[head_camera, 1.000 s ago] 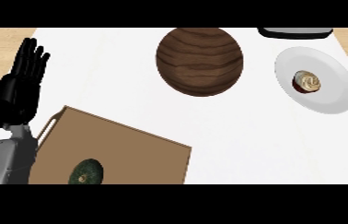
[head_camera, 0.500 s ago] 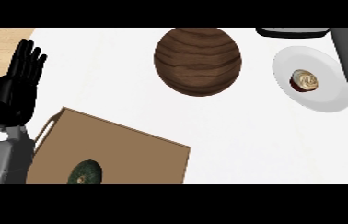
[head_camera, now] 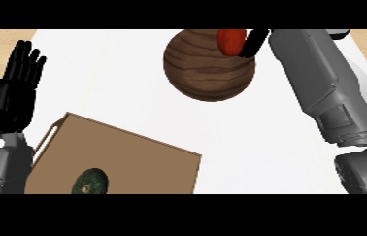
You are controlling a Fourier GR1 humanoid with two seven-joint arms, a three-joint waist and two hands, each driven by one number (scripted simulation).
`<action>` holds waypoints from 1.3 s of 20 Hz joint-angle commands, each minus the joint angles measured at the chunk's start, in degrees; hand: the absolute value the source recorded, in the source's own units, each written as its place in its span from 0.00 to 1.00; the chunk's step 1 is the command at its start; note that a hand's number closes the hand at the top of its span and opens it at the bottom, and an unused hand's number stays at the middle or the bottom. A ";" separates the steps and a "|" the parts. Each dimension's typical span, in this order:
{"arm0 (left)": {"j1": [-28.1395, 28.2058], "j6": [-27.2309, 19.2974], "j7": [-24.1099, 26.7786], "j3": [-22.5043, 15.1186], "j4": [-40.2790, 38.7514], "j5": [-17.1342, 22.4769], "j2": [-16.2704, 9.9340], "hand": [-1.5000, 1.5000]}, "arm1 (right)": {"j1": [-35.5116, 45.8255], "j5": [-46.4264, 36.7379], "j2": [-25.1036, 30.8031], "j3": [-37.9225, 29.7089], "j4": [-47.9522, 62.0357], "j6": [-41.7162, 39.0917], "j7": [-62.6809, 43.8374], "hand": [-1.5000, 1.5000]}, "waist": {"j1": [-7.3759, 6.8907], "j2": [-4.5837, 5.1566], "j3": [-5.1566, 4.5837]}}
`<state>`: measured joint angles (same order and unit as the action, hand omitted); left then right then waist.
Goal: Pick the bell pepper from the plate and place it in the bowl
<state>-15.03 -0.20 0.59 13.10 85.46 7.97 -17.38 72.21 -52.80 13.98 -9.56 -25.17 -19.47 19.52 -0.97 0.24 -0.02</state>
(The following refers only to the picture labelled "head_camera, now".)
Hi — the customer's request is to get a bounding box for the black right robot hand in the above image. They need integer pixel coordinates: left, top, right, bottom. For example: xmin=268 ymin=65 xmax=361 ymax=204
xmin=236 ymin=29 xmax=273 ymax=59

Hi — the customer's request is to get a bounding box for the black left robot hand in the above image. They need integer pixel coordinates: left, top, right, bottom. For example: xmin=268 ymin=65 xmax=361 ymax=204
xmin=0 ymin=40 xmax=49 ymax=135

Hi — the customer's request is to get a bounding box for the red bell pepper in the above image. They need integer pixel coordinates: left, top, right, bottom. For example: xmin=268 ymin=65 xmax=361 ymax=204
xmin=215 ymin=29 xmax=248 ymax=57

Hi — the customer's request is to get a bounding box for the brown wooden plate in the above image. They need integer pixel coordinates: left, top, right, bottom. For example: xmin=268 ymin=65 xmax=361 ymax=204
xmin=162 ymin=29 xmax=257 ymax=103

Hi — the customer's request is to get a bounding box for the tan wooden cutting board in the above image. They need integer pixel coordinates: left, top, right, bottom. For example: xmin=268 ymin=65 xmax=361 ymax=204
xmin=24 ymin=112 xmax=204 ymax=195

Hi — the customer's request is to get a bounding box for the dark green round squash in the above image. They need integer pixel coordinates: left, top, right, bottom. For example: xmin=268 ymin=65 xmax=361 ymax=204
xmin=71 ymin=167 xmax=111 ymax=195

